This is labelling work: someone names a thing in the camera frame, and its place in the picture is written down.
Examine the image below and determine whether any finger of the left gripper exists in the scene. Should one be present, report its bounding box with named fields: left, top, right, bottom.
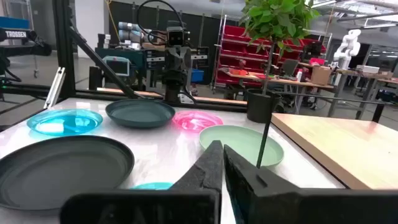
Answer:
left=166, top=46, right=179, bottom=72
left=178, top=46, right=192, bottom=72

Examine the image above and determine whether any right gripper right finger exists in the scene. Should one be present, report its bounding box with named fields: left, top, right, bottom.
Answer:
left=223, top=144, right=301, bottom=224

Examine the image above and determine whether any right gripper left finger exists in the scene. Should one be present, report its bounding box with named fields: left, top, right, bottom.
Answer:
left=169, top=139, right=223, bottom=192

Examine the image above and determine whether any pink translucent large plate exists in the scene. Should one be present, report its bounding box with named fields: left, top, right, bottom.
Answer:
left=172, top=110, right=224, bottom=133

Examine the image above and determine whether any dark teal large plate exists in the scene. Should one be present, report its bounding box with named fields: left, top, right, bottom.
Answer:
left=104, top=98, right=176, bottom=129

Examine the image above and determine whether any cyan translucent small plate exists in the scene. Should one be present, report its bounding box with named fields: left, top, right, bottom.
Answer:
left=130, top=182, right=174, bottom=191
left=26, top=108, right=104, bottom=137

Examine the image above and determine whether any mint green large plate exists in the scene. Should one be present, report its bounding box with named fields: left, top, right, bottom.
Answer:
left=198, top=124, right=285, bottom=167

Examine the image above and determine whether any black large plate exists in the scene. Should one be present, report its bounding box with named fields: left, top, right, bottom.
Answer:
left=0, top=135, right=135, bottom=212

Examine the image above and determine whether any blue plastic bin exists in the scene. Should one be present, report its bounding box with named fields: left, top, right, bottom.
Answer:
left=190, top=68, right=205, bottom=83

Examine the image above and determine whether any red storage rack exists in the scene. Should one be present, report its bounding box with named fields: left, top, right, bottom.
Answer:
left=214, top=24, right=327, bottom=88

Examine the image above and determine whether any dark teal cabinet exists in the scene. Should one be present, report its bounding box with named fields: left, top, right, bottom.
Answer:
left=95, top=46, right=147, bottom=86

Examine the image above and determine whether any green plant in black pot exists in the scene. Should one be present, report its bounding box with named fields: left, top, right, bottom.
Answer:
left=239, top=0, right=321, bottom=124

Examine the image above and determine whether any wooden workbench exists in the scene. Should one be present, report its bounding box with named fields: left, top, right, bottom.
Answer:
left=219, top=67, right=335, bottom=116

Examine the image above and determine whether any cardboard box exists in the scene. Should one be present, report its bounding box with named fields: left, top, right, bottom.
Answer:
left=310, top=65, right=333, bottom=86

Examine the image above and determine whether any blue storage box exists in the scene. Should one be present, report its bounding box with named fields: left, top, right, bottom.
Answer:
left=0, top=16, right=30, bottom=30

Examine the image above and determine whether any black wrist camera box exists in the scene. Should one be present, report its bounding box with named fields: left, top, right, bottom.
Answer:
left=166, top=26, right=187, bottom=47

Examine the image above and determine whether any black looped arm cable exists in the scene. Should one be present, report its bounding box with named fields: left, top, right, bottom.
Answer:
left=136, top=0, right=187, bottom=46

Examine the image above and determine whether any small screen with pale frame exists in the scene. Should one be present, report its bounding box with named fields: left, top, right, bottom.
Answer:
left=102, top=55, right=131, bottom=77

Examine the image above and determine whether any wooden shelf with black frame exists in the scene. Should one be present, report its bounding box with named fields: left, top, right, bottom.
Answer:
left=256, top=90, right=398, bottom=190

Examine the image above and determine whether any black aluminium rig frame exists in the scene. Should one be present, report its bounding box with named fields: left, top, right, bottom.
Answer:
left=0, top=0, right=249, bottom=131

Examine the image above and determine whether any silver metal bracket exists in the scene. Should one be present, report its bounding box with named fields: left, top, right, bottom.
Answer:
left=43, top=67, right=67, bottom=110

